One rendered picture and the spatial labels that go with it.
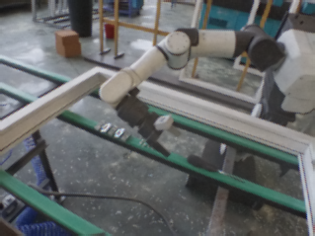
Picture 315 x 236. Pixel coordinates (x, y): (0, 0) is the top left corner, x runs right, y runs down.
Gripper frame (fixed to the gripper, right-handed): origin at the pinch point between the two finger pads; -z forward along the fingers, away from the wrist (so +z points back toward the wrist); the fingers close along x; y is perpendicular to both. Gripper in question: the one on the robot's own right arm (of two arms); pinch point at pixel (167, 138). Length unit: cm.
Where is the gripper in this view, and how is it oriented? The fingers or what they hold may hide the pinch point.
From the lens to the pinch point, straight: 67.8
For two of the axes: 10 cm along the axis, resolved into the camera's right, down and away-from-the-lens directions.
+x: 3.7, -5.2, 7.6
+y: -5.0, 5.8, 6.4
